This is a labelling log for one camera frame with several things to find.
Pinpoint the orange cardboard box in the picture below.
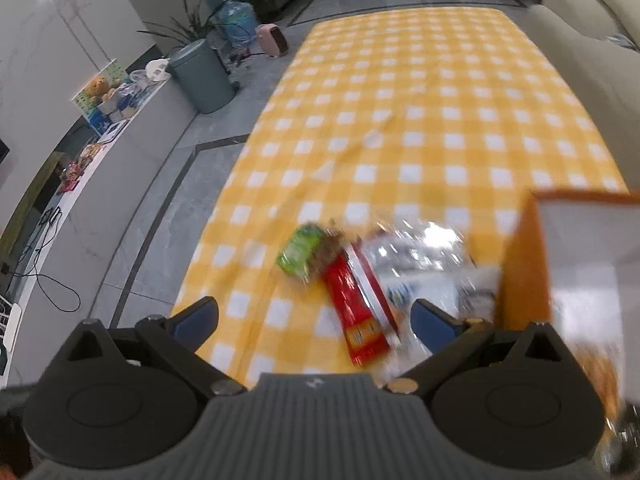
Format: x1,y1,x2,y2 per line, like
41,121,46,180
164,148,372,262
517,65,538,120
495,187,640,463

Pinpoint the colourful picture board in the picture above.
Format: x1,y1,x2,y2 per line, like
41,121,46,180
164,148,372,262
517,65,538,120
70,58,132,136

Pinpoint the red orange stick snack packet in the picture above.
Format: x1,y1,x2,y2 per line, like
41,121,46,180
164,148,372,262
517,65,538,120
570,342,623,436

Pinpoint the grey trash bin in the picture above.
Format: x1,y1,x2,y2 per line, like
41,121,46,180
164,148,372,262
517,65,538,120
167,38,237,115

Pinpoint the green snack packet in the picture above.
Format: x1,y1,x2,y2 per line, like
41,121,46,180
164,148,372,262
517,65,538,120
276,223,327,279

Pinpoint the black cable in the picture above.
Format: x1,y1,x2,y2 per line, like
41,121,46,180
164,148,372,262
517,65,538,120
0,207,82,314

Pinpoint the white counter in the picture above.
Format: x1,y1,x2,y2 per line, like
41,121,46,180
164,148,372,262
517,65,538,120
0,76,199,378

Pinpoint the dark foil snack packet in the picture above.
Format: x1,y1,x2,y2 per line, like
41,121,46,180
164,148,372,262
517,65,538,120
312,230,347,282

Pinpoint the pink heater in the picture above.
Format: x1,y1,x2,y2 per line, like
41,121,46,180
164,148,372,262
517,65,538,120
255,23,291,57

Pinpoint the beige sofa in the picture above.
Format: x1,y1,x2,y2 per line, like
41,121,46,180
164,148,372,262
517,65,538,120
527,0,640,202

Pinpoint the pile of snacks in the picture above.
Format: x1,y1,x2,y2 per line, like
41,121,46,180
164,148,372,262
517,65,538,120
57,142,104,194

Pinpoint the yellow checked tablecloth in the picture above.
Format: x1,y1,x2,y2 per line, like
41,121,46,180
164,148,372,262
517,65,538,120
170,5,631,392

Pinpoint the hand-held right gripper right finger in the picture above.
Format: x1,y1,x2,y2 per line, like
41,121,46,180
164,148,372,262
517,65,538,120
385,298,569,397

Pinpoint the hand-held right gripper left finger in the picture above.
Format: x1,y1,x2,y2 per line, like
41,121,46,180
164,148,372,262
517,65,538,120
64,296,247,397

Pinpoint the blue water bottle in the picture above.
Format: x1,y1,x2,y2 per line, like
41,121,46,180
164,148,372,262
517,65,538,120
215,0,259,49

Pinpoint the white clear plastic snack packet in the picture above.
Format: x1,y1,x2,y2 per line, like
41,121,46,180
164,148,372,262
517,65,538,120
359,218,504,377

